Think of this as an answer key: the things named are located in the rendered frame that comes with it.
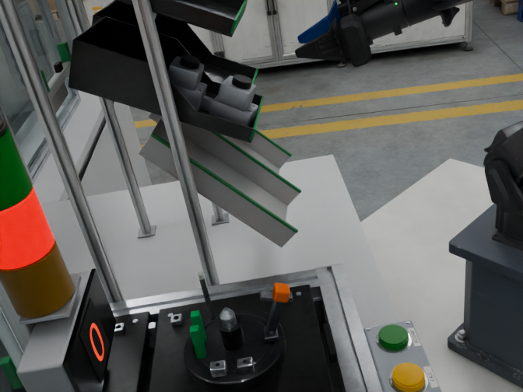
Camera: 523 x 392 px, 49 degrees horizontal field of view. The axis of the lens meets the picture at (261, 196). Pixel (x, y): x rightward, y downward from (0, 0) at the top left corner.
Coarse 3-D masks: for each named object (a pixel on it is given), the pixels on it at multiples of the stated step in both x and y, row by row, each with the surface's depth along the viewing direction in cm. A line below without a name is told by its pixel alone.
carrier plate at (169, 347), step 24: (168, 312) 88; (216, 312) 87; (288, 312) 84; (312, 312) 83; (168, 336) 84; (288, 336) 80; (312, 336) 79; (168, 360) 80; (288, 360) 76; (312, 360) 76; (168, 384) 76; (192, 384) 75; (264, 384) 73; (288, 384) 73; (312, 384) 72
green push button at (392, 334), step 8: (384, 328) 78; (392, 328) 78; (400, 328) 78; (384, 336) 77; (392, 336) 77; (400, 336) 77; (408, 336) 77; (384, 344) 76; (392, 344) 76; (400, 344) 76
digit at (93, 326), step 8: (88, 312) 50; (96, 312) 52; (88, 320) 50; (96, 320) 52; (88, 328) 49; (96, 328) 51; (80, 336) 47; (88, 336) 49; (96, 336) 51; (104, 336) 53; (88, 344) 49; (96, 344) 51; (104, 344) 53; (88, 352) 48; (96, 352) 50; (104, 352) 53; (96, 360) 50; (104, 360) 52; (96, 368) 50; (104, 368) 52
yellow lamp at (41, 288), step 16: (48, 256) 45; (0, 272) 44; (16, 272) 44; (32, 272) 44; (48, 272) 45; (64, 272) 47; (16, 288) 44; (32, 288) 44; (48, 288) 45; (64, 288) 46; (16, 304) 45; (32, 304) 45; (48, 304) 46; (64, 304) 47
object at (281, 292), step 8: (280, 288) 73; (288, 288) 74; (264, 296) 73; (272, 296) 74; (280, 296) 73; (288, 296) 73; (272, 304) 75; (280, 304) 74; (272, 312) 75; (280, 312) 75; (272, 320) 75; (272, 328) 76
